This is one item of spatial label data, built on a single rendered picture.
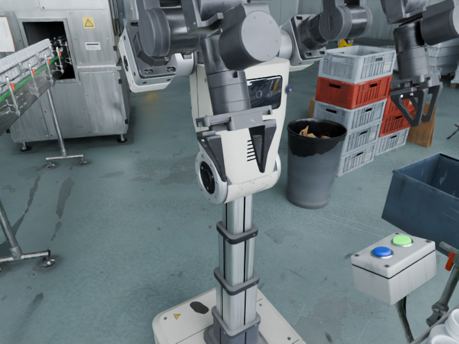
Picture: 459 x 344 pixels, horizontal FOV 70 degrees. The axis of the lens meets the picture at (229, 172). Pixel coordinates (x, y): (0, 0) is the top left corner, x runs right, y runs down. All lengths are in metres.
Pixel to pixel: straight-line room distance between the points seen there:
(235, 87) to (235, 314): 0.95
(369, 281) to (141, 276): 1.71
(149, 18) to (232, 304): 0.94
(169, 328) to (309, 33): 1.27
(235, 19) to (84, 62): 3.47
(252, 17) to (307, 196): 2.33
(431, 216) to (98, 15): 3.32
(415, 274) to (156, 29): 0.62
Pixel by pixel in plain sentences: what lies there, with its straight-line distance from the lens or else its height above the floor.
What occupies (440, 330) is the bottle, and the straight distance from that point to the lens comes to 0.56.
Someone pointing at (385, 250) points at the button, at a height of 1.12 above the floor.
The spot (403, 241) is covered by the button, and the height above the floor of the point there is 1.12.
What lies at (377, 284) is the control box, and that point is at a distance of 0.66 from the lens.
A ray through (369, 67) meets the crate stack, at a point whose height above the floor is 1.00.
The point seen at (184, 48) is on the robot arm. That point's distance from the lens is 0.63.
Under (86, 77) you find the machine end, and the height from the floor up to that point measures 0.78.
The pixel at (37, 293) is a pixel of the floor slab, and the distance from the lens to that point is 2.32.
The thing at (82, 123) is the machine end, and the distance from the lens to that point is 4.04.
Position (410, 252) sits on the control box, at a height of 1.12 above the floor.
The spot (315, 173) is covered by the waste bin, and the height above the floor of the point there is 0.34.
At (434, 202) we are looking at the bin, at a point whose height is 0.90.
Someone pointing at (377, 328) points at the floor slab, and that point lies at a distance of 2.04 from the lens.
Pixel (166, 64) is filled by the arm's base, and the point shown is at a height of 1.40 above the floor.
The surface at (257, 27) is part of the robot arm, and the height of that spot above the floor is 1.49.
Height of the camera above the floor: 1.52
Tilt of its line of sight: 28 degrees down
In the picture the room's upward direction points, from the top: straight up
